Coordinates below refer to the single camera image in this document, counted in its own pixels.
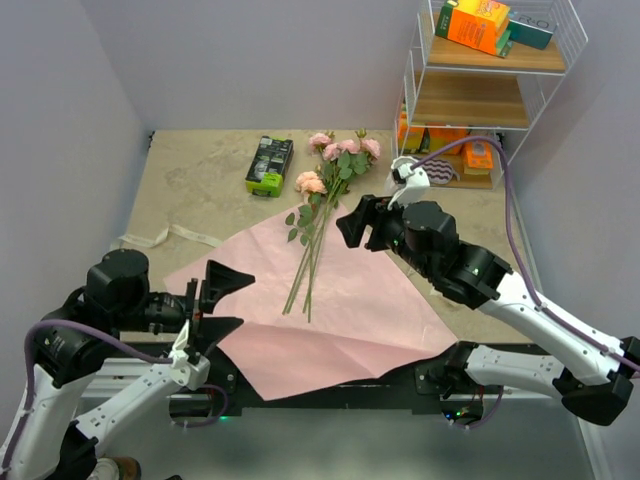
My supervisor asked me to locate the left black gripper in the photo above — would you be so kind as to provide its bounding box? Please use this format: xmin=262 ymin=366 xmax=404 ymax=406
xmin=117 ymin=258 xmax=256 ymax=352

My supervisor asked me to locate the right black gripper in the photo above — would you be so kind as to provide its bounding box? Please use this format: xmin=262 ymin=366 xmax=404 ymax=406
xmin=336 ymin=192 xmax=434 ymax=278

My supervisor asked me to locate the pink rose bouquet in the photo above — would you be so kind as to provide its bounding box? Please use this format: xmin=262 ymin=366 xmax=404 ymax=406
xmin=282 ymin=128 xmax=381 ymax=319

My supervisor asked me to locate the pink wrapping paper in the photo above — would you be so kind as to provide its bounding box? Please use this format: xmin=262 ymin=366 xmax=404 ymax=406
xmin=164 ymin=201 xmax=457 ymax=400

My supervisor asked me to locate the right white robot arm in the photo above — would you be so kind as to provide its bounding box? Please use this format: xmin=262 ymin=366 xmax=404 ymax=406
xmin=336 ymin=195 xmax=639 ymax=426

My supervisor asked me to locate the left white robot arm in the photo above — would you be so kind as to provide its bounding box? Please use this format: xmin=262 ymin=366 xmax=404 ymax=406
xmin=1 ymin=249 xmax=255 ymax=479

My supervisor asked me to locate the white ribbed ceramic vase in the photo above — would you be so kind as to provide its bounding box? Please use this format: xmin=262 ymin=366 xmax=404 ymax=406
xmin=384 ymin=156 xmax=429 ymax=195

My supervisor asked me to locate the black green product box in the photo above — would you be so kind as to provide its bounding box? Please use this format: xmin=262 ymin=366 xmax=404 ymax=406
xmin=245 ymin=135 xmax=294 ymax=198

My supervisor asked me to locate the beige ribbon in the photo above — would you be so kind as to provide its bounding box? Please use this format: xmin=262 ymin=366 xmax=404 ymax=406
xmin=103 ymin=224 xmax=224 ymax=262

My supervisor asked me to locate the purple wavy eye mask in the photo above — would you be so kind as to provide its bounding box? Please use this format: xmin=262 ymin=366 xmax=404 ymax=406
xmin=417 ymin=156 xmax=460 ymax=186

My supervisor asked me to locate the orange box bottom left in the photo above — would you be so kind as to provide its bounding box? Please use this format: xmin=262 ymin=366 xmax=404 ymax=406
xmin=396 ymin=103 xmax=429 ymax=154

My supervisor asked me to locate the orange box bottom middle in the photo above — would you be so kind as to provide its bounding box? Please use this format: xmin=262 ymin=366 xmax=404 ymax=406
xmin=422 ymin=126 xmax=469 ymax=152

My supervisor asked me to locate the orange packet bottom right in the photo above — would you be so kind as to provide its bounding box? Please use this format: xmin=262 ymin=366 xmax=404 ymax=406
xmin=461 ymin=141 xmax=494 ymax=175

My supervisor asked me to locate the tin can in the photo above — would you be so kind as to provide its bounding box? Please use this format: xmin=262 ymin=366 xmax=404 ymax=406
xmin=88 ymin=457 xmax=142 ymax=480

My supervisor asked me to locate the orange green box top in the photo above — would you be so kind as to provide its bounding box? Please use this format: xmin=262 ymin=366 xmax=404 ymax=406
xmin=435 ymin=0 xmax=512 ymax=58

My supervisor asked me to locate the teal box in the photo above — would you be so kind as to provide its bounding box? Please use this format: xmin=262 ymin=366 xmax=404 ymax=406
xmin=508 ymin=11 xmax=557 ymax=50

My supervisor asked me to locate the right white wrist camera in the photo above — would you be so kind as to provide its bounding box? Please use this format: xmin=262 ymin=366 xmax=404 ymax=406
xmin=384 ymin=156 xmax=430 ymax=211

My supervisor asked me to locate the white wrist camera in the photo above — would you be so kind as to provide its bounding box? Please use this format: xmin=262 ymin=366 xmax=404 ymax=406
xmin=169 ymin=320 xmax=210 ymax=391
xmin=384 ymin=156 xmax=430 ymax=211

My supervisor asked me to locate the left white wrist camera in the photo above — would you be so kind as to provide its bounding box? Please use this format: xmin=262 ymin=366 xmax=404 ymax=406
xmin=169 ymin=320 xmax=210 ymax=391

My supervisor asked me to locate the aluminium rail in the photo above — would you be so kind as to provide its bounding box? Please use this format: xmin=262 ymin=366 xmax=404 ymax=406
xmin=49 ymin=356 xmax=211 ymax=446

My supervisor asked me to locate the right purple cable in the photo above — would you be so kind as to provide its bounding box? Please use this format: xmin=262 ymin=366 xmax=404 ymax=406
xmin=412 ymin=135 xmax=640 ymax=430

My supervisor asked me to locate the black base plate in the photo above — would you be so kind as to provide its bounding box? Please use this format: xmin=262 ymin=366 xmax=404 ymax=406
xmin=119 ymin=341 xmax=551 ymax=418

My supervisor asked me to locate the white wire wooden shelf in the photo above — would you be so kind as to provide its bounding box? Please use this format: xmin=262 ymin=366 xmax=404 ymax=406
xmin=392 ymin=1 xmax=588 ymax=159

